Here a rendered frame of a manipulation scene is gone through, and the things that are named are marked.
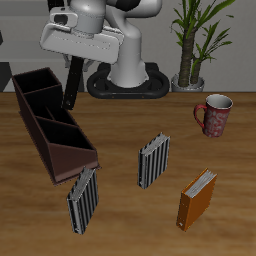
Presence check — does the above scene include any orange book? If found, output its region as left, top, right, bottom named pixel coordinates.
left=175, top=167, right=219, bottom=233

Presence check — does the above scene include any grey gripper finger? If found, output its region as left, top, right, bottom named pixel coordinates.
left=62, top=53, right=73, bottom=70
left=81, top=59, right=96, bottom=73

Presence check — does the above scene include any flat black base plate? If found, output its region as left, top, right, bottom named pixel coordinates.
left=86, top=61, right=171, bottom=100

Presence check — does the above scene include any red patterned mug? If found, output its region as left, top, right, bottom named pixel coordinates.
left=193, top=93, right=234, bottom=138

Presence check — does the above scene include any green pot plant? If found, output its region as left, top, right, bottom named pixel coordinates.
left=169, top=0, right=237, bottom=94

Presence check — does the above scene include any dark brown desk caddy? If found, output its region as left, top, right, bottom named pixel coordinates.
left=11, top=67, right=101, bottom=187

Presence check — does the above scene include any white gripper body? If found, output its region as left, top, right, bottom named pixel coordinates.
left=39, top=22, right=125, bottom=65

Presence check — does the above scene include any black white striped book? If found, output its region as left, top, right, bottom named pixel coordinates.
left=137, top=131, right=172, bottom=191
left=66, top=166, right=100, bottom=236

